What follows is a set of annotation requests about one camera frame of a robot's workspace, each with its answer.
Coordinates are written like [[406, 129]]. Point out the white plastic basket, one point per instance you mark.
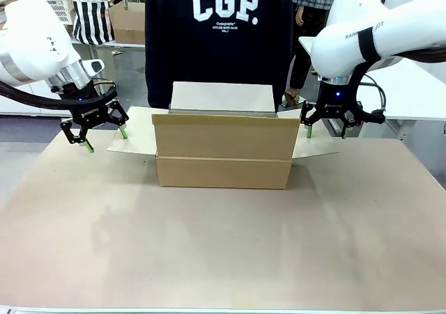
[[64, 13]]

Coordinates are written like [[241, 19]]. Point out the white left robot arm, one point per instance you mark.
[[31, 46]]

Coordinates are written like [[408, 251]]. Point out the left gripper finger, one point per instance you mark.
[[118, 115], [75, 134]]

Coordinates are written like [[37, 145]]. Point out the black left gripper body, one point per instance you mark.
[[85, 107]]

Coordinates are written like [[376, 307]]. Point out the black white striped bag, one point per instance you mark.
[[92, 21]]

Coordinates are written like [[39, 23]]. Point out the large brown cardboard box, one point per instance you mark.
[[223, 147]]

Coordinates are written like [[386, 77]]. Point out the open brown cardboard box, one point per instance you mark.
[[130, 23]]

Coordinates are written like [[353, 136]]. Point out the person in black sweatshirt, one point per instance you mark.
[[219, 49]]

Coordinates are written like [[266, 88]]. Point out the white table with metal legs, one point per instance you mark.
[[104, 46]]

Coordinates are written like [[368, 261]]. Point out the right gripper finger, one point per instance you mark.
[[355, 119], [310, 117]]

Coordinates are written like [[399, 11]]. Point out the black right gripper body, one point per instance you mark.
[[336, 101]]

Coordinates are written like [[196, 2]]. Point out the white side table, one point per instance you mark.
[[411, 98]]

